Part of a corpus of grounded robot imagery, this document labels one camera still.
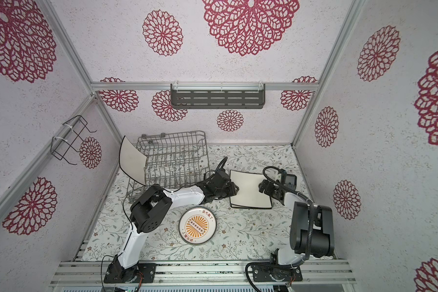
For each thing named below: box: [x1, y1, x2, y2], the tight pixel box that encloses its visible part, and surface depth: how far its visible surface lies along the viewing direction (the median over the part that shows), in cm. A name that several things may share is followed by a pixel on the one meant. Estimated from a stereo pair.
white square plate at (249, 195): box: [229, 169, 273, 209], surface depth 93 cm
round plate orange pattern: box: [178, 206, 218, 245], surface depth 85 cm
